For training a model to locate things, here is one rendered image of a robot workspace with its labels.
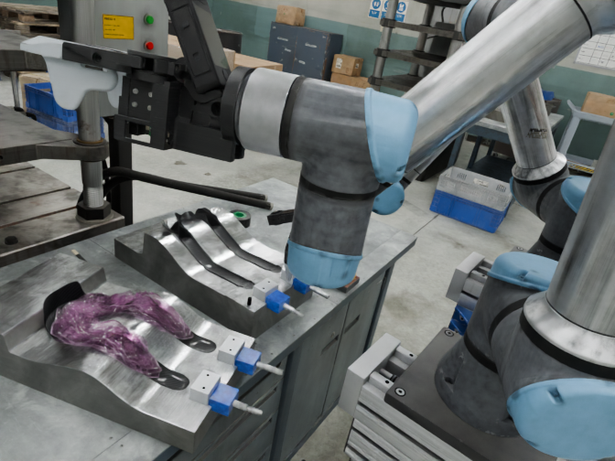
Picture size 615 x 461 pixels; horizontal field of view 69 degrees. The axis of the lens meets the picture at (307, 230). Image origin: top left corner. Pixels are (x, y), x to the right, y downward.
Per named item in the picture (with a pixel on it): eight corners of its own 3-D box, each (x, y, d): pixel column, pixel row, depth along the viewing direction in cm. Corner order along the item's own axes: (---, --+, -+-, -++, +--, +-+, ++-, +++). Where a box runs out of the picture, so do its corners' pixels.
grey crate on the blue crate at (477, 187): (512, 201, 408) (518, 186, 402) (501, 213, 377) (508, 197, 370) (447, 179, 436) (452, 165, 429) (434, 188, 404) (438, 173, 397)
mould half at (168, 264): (311, 296, 124) (320, 254, 118) (250, 343, 103) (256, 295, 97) (186, 229, 146) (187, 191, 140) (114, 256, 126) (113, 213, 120)
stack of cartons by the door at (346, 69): (375, 115, 761) (387, 64, 724) (367, 117, 736) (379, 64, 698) (333, 102, 799) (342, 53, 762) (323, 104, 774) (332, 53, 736)
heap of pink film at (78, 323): (199, 329, 96) (201, 300, 93) (150, 387, 81) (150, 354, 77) (96, 294, 101) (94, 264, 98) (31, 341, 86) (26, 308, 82)
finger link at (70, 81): (4, 100, 40) (111, 119, 41) (3, 28, 38) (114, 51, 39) (23, 98, 43) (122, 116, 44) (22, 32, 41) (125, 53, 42)
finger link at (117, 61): (54, 58, 38) (160, 80, 39) (54, 39, 37) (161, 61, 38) (78, 60, 42) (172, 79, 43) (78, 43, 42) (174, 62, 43)
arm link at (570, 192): (561, 252, 94) (589, 193, 88) (526, 223, 105) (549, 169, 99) (611, 257, 96) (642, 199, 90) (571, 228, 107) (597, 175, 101)
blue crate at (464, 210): (503, 221, 418) (512, 199, 408) (493, 235, 386) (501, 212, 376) (441, 198, 445) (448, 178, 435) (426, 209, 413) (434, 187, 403)
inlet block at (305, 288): (331, 302, 113) (336, 284, 110) (320, 310, 109) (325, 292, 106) (289, 279, 118) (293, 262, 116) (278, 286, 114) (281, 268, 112)
